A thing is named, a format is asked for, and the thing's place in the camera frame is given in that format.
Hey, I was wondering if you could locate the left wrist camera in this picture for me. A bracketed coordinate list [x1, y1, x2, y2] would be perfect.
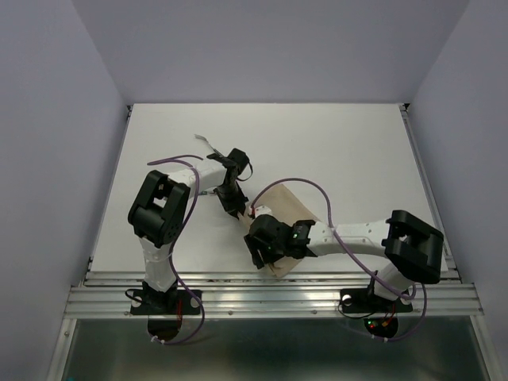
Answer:
[226, 148, 252, 175]

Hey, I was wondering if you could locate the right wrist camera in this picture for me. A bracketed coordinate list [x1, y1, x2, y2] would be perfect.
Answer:
[248, 214, 291, 248]

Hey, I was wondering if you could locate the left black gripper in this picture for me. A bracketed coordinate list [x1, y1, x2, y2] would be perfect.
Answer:
[214, 183, 248, 219]

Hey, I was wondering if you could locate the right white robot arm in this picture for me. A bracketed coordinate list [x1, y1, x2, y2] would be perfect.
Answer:
[244, 210, 444, 310]

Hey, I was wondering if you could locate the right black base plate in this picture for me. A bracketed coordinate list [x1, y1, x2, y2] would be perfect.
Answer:
[339, 288, 413, 314]

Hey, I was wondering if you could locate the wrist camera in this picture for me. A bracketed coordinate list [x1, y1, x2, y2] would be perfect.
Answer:
[226, 148, 252, 175]
[248, 214, 291, 248]

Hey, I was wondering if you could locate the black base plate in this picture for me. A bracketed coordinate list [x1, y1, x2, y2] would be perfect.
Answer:
[339, 288, 413, 314]
[125, 289, 201, 316]

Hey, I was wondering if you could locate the aluminium right side rail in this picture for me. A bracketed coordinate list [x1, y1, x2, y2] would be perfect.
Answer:
[399, 102, 461, 279]

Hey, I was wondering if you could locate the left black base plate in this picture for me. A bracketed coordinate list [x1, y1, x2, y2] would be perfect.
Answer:
[125, 289, 201, 316]

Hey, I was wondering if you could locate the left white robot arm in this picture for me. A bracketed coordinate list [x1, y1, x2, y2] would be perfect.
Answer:
[128, 148, 250, 313]

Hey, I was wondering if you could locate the beige cloth napkin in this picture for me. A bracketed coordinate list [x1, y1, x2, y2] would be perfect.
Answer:
[239, 183, 318, 278]

